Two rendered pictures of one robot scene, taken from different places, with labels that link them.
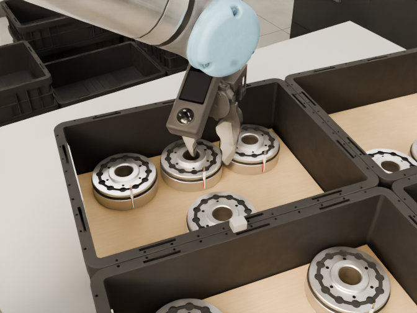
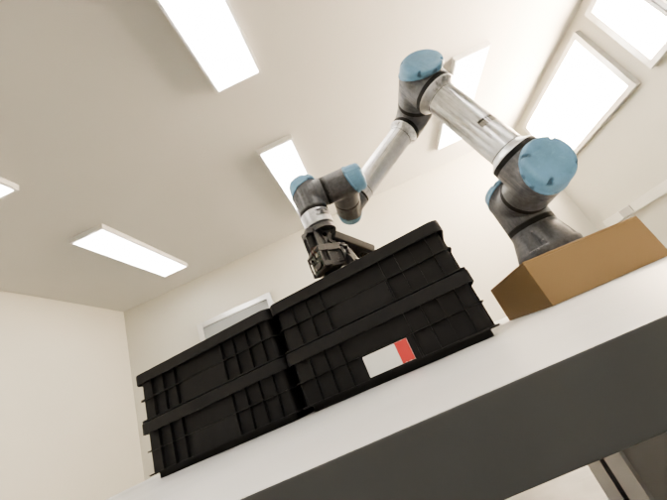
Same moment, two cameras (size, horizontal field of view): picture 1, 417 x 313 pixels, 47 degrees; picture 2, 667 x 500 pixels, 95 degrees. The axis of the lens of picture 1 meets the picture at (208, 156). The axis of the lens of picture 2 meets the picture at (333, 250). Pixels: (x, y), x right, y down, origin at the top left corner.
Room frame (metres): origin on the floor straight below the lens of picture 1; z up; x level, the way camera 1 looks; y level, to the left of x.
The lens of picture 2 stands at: (1.18, 0.38, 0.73)
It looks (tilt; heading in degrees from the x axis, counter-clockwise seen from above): 22 degrees up; 214
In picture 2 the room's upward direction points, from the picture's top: 24 degrees counter-clockwise
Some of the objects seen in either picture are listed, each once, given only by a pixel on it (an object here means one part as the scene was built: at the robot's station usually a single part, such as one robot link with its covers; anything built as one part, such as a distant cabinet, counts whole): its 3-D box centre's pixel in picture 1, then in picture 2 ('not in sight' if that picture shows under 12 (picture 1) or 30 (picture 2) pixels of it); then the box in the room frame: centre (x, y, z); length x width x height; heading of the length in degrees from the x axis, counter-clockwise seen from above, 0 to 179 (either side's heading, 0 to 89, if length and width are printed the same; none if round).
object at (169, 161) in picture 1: (191, 158); not in sight; (0.61, 0.03, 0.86); 0.10 x 0.10 x 0.01
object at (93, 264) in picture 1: (206, 157); (366, 282); (0.54, 0.00, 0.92); 0.40 x 0.30 x 0.02; 111
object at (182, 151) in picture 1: (191, 155); not in sight; (0.61, 0.03, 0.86); 0.05 x 0.05 x 0.01
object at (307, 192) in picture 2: not in sight; (309, 197); (0.61, 0.00, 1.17); 0.09 x 0.08 x 0.11; 123
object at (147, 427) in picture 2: not in sight; (253, 407); (0.69, -0.37, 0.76); 0.40 x 0.30 x 0.12; 111
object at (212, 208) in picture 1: (222, 214); not in sight; (0.48, -0.02, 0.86); 0.05 x 0.05 x 0.01
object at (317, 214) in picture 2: not in sight; (318, 221); (0.62, -0.01, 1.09); 0.08 x 0.08 x 0.05
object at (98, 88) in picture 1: (105, 107); not in sight; (1.56, 0.40, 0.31); 0.40 x 0.30 x 0.34; 122
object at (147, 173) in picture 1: (124, 174); not in sight; (0.57, 0.13, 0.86); 0.10 x 0.10 x 0.01
